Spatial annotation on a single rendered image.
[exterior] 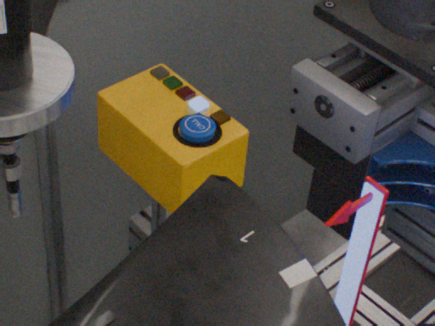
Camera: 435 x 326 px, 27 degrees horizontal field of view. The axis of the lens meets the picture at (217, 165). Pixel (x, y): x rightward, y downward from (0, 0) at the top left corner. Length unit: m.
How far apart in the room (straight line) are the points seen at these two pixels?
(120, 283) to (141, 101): 0.38
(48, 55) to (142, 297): 0.30
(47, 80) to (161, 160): 0.58
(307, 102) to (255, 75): 0.62
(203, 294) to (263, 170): 1.40
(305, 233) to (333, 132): 1.16
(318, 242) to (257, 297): 1.65
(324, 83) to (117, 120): 0.32
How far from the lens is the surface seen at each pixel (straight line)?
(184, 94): 1.05
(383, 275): 2.06
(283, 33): 1.87
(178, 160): 0.98
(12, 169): 0.47
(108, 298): 0.70
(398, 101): 1.26
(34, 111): 0.41
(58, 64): 0.44
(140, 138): 1.02
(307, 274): 0.76
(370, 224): 0.83
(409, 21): 1.26
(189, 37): 1.66
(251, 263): 0.74
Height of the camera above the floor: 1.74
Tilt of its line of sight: 43 degrees down
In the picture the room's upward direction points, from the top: 5 degrees clockwise
